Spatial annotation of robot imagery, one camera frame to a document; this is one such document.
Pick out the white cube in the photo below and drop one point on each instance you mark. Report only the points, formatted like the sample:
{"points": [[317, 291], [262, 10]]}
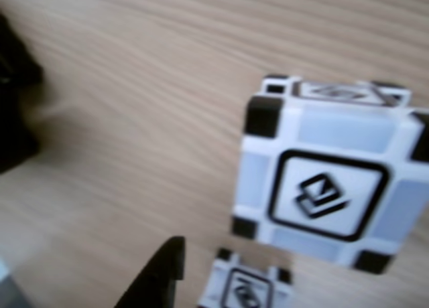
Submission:
{"points": [[244, 288], [328, 194]]}

